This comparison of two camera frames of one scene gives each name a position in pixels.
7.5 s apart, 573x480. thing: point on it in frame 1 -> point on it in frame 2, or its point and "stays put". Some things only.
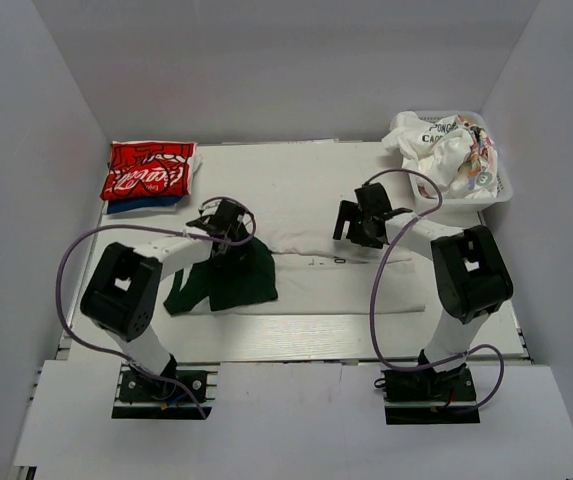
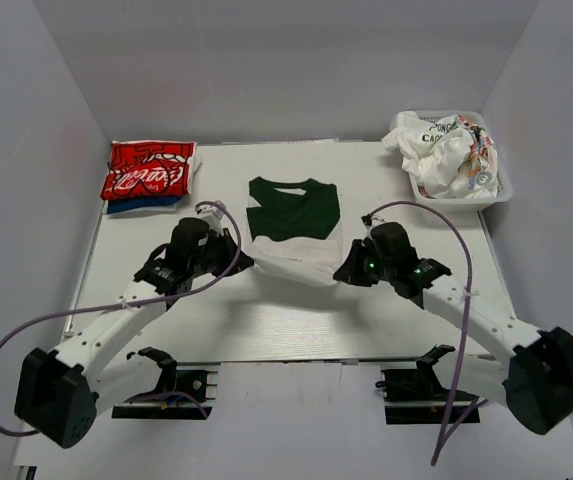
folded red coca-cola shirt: x=139 y=169 stays put
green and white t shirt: x=300 y=271 -> x=295 y=229
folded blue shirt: x=132 y=204 stays put
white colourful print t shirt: x=450 y=155 stays put
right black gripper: x=349 y=212 -> x=350 y=271
